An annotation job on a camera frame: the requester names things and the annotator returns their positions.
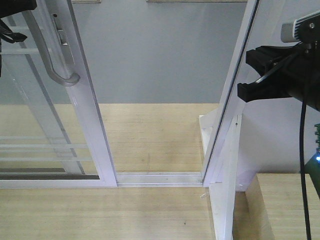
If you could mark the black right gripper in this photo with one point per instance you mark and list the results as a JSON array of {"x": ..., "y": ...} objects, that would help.
[{"x": 297, "y": 74}]

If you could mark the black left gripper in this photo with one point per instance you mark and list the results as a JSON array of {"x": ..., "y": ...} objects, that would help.
[{"x": 11, "y": 7}]

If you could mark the grey curved door handle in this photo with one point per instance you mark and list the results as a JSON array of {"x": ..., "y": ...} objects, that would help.
[{"x": 45, "y": 54}]

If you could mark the white framed sliding glass door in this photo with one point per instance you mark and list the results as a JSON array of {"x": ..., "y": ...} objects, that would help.
[{"x": 51, "y": 136}]

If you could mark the grey door lock plate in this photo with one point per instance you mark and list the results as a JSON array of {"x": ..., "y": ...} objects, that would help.
[{"x": 58, "y": 23}]

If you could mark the green sandbag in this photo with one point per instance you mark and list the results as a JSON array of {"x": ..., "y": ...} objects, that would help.
[{"x": 312, "y": 166}]

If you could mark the light wooden platform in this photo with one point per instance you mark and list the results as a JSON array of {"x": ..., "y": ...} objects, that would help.
[{"x": 155, "y": 137}]

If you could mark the aluminium floor track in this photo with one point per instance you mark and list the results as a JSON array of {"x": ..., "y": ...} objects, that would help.
[{"x": 159, "y": 179}]

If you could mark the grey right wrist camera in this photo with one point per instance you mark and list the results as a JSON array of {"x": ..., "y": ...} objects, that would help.
[{"x": 305, "y": 29}]

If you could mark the white wall panel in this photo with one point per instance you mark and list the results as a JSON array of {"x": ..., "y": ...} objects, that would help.
[{"x": 269, "y": 136}]

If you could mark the white door jamb frame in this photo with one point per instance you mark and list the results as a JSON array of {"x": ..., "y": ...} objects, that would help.
[{"x": 230, "y": 105}]

